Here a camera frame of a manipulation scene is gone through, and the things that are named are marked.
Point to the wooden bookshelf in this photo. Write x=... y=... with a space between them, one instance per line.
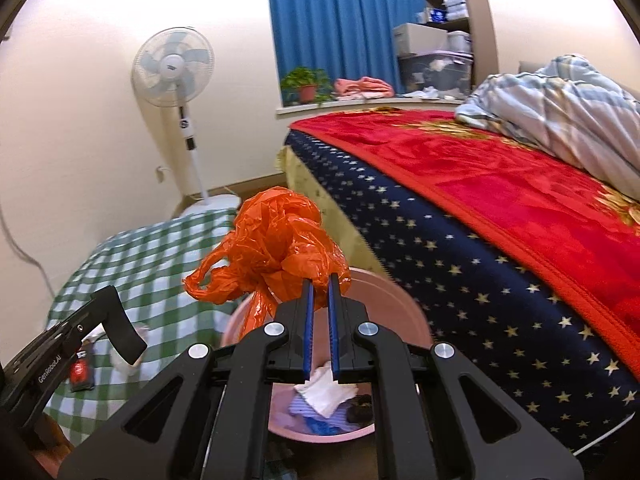
x=480 y=10

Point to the black patterned cloth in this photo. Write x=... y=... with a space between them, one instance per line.
x=360 y=412

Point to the yellow bed skirt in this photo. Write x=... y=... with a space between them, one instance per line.
x=305 y=180

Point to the crumpled white paper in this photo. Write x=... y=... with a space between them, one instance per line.
x=129 y=369

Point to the grey white box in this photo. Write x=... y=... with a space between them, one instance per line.
x=420 y=37

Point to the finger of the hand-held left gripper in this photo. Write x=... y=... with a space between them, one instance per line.
x=120 y=325

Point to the black red-label packet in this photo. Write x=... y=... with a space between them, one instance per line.
x=80 y=372

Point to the blue curtain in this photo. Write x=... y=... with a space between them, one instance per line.
x=340 y=20

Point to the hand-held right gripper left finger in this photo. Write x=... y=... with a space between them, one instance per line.
x=309 y=330

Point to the white cloth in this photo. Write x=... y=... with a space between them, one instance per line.
x=325 y=392

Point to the lavender foam net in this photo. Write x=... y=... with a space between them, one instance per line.
x=300 y=405

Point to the potted green plant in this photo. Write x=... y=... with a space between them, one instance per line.
x=306 y=91

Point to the orange plastic bag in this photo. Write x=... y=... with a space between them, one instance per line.
x=275 y=240

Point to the pink folded cloth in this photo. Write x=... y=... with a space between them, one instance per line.
x=362 y=87

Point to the clear plastic storage box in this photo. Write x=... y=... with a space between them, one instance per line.
x=435 y=72

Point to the blue plastic bag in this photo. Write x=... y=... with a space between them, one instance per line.
x=325 y=427

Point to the pink bin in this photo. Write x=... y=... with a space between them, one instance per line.
x=395 y=305

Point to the white crumpled clothes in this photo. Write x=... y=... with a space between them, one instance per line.
x=430 y=93

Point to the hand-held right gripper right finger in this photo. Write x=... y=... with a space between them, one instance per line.
x=334 y=330

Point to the wall socket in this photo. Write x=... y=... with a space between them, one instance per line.
x=161 y=174

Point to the white lidded container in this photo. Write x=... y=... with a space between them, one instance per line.
x=459 y=41

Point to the green checked tablecloth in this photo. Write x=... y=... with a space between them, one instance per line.
x=140 y=260

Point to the white standing fan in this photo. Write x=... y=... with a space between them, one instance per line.
x=172 y=65

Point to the bed with starry red blankets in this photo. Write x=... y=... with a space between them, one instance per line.
x=475 y=300

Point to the striped blue white duvet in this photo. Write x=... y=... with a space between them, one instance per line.
x=550 y=105

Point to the red blanket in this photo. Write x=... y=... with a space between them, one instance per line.
x=475 y=170

